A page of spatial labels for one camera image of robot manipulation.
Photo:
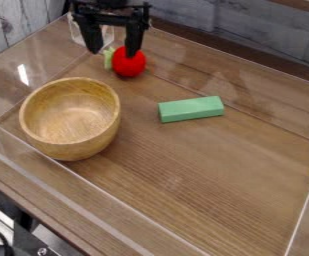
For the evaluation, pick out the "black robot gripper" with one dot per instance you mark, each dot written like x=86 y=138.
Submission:
x=92 y=13

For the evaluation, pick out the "red felt strawberry fruit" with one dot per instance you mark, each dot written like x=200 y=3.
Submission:
x=124 y=65

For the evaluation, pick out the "wooden bowl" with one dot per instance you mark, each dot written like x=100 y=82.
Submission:
x=70 y=118

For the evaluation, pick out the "green rectangular block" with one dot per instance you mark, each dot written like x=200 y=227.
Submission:
x=191 y=109

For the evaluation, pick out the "clear acrylic tray enclosure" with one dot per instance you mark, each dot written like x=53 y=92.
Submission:
x=207 y=187

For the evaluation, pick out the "black metal table bracket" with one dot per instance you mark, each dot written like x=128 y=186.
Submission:
x=28 y=245

